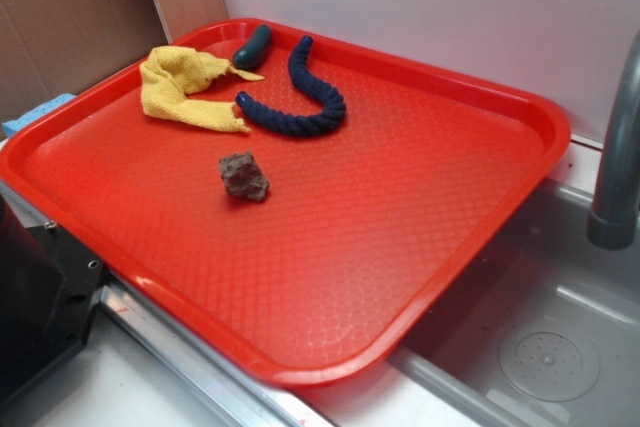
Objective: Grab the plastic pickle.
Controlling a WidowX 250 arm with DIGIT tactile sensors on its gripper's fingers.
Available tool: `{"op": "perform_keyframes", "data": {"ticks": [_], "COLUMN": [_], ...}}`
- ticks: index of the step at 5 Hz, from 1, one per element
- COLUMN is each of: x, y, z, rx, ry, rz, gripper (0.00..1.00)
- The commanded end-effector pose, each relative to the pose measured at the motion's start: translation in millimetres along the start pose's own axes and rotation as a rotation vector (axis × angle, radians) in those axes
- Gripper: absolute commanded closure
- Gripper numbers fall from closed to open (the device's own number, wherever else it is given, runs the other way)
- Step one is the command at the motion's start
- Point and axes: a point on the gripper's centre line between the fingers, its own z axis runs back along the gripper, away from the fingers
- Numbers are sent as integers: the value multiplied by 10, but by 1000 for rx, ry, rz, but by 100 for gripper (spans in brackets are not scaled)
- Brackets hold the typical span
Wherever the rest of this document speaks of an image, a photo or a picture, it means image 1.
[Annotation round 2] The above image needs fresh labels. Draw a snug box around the brown cardboard box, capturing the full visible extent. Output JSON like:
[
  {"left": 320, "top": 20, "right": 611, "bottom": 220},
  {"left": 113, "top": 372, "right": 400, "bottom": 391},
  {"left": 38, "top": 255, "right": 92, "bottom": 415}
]
[{"left": 0, "top": 0, "right": 167, "bottom": 137}]

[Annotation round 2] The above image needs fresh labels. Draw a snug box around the grey faucet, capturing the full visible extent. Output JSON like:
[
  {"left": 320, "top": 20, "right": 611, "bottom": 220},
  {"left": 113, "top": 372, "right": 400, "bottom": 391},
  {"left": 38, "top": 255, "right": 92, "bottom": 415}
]
[{"left": 587, "top": 38, "right": 639, "bottom": 250}]

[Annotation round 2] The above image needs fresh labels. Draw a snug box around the green plastic pickle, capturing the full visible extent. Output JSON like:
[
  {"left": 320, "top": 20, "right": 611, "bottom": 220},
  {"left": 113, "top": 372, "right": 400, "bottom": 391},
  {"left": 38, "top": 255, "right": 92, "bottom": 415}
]
[{"left": 232, "top": 24, "right": 272, "bottom": 71}]

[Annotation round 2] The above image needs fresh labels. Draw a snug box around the sink drain cover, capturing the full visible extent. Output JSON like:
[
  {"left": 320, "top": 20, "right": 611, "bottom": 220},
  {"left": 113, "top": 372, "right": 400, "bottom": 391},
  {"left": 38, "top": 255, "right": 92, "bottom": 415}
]
[{"left": 498, "top": 320, "right": 600, "bottom": 402}]

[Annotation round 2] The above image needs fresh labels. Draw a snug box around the red plastic tray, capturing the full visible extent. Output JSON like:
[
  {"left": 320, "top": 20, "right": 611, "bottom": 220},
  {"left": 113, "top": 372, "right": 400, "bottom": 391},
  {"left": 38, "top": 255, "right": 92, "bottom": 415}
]
[{"left": 1, "top": 35, "right": 570, "bottom": 387}]

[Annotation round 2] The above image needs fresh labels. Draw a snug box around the yellow cloth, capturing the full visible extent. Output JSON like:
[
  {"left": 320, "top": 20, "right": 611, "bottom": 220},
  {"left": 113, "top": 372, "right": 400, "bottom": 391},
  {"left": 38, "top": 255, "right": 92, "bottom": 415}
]
[{"left": 139, "top": 46, "right": 264, "bottom": 133}]

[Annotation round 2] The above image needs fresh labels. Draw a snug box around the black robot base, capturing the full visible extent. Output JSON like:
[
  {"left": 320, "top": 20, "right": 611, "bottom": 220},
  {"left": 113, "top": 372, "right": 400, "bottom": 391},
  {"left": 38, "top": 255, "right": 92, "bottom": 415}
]
[{"left": 1, "top": 200, "right": 106, "bottom": 408}]

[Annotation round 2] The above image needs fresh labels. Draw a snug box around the dark blue rope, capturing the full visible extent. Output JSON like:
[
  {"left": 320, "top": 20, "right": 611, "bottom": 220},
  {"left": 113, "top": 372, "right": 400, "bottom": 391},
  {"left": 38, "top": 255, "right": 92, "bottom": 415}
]
[{"left": 234, "top": 34, "right": 348, "bottom": 139}]

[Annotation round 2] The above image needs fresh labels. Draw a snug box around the grey sink basin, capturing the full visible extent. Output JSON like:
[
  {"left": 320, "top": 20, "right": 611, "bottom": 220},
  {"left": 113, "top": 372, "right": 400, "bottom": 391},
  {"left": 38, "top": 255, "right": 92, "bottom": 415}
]
[{"left": 299, "top": 176, "right": 640, "bottom": 427}]

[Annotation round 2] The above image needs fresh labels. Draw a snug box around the blue sponge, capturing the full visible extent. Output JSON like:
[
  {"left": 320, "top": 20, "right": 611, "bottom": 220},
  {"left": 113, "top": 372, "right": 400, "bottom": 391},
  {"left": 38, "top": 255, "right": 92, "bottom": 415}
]
[{"left": 2, "top": 93, "right": 75, "bottom": 138}]

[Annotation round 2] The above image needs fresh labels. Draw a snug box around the brown rock-like block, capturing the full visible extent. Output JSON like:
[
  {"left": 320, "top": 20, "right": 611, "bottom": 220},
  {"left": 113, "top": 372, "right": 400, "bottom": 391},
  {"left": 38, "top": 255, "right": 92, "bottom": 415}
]
[{"left": 218, "top": 151, "right": 270, "bottom": 202}]

